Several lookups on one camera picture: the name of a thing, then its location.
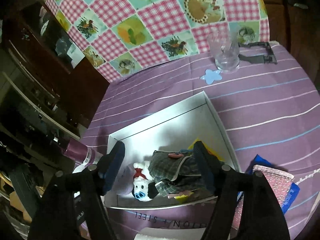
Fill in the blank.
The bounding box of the grey plaid fabric pouch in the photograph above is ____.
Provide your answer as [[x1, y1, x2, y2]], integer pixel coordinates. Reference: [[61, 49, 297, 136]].
[[149, 151, 191, 197]]

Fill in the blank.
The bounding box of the yellow tissue packet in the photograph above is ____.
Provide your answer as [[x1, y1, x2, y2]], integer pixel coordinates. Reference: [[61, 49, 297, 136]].
[[174, 140, 225, 197]]

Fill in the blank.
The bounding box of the panda plush toy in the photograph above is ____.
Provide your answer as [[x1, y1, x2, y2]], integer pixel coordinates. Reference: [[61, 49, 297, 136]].
[[132, 161, 159, 202]]

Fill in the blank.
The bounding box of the pink sparkly cloth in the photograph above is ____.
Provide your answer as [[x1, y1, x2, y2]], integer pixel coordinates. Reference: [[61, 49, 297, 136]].
[[232, 164, 296, 230]]

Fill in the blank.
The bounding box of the purple pump lotion bottle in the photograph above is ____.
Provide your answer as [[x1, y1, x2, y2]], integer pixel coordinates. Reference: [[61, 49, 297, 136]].
[[53, 138, 103, 167]]

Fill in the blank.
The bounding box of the white shallow cardboard box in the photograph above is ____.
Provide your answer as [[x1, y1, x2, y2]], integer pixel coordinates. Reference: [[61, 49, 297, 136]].
[[104, 92, 241, 210]]

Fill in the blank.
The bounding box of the purple striped tablecloth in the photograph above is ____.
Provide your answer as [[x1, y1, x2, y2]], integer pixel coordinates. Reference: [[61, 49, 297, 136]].
[[81, 42, 319, 239]]

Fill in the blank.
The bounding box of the black plastic clip tool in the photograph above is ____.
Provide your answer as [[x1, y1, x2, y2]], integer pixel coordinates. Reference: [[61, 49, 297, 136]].
[[238, 42, 278, 64]]

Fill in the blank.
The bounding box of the clear drinking glass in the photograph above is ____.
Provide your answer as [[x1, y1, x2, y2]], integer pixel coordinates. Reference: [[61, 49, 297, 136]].
[[207, 30, 240, 73]]

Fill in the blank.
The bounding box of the pink checkered patchwork cover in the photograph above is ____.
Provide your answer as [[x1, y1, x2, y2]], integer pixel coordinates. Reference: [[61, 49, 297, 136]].
[[44, 0, 270, 82]]

